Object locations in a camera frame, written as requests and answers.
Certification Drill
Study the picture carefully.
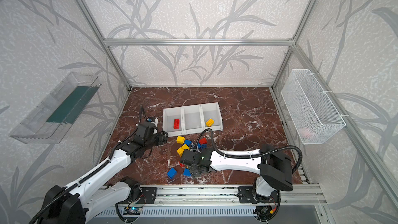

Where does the clear plastic wall tray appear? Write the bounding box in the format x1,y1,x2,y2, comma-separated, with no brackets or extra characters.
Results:
9,72,102,144

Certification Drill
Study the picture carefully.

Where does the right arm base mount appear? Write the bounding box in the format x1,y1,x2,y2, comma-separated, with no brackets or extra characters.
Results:
236,186,280,204

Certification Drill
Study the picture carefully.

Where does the middle white sorting bin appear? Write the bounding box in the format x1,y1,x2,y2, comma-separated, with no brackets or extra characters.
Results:
182,105,202,135

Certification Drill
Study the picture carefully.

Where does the large yellow lego brick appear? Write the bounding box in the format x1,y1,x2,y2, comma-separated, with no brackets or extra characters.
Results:
177,144,190,157

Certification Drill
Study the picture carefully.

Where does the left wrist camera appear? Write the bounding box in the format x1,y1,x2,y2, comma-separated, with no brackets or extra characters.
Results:
146,117,159,125

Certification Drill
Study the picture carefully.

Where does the right white sorting bin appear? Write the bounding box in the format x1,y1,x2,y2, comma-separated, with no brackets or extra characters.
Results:
201,102,223,131

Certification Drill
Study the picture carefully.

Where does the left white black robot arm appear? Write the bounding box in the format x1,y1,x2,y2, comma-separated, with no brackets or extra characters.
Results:
30,121,169,224

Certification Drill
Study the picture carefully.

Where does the red lego brick upper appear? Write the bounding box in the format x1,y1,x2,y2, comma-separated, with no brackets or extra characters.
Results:
199,138,208,145

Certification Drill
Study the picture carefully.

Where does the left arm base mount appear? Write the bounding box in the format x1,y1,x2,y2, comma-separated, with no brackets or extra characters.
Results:
119,187,157,204

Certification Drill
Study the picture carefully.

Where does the white sorting bin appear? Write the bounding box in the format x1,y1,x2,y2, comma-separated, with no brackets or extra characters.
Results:
162,107,183,137
201,102,223,131
182,105,202,135

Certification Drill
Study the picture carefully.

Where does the left white sorting bin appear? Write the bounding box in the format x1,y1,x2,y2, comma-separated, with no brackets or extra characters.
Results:
162,107,183,137

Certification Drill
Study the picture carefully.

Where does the yellow lego brick top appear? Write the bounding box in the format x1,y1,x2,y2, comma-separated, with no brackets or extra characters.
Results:
176,136,186,145

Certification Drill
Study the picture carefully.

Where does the green circuit board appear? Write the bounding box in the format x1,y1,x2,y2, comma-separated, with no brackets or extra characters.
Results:
123,206,143,216

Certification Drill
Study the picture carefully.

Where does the aluminium front rail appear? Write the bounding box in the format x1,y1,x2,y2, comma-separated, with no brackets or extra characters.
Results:
65,184,327,207

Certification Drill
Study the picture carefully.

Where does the long red lego brick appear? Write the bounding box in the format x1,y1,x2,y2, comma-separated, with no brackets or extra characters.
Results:
173,119,180,130

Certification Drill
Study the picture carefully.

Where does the white wire mesh basket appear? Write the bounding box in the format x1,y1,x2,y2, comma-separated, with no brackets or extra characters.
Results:
281,69,346,145

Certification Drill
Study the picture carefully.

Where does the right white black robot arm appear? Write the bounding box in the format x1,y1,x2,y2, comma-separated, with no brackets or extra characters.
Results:
180,145,302,205

